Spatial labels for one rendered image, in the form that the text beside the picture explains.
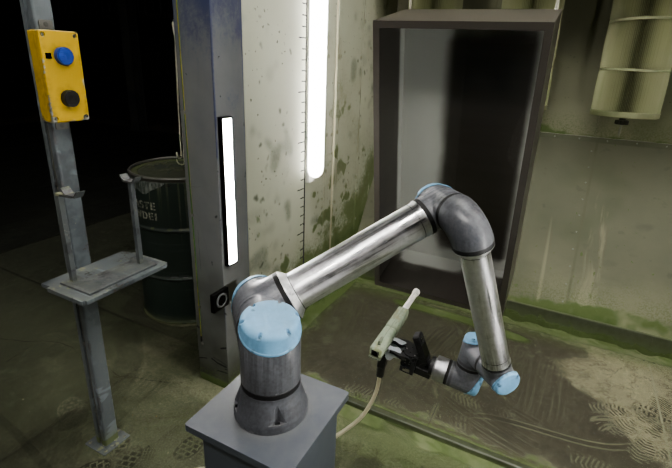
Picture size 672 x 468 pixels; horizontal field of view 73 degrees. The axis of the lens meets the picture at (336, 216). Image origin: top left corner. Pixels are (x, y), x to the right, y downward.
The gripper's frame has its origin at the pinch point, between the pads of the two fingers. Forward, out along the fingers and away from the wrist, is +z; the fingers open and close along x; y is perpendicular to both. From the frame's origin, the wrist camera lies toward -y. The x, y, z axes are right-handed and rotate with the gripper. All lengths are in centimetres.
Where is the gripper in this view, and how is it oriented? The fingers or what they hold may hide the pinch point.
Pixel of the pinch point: (383, 340)
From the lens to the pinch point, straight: 178.2
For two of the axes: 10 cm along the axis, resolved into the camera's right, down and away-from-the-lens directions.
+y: -1.2, 9.0, 4.3
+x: 4.4, -3.4, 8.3
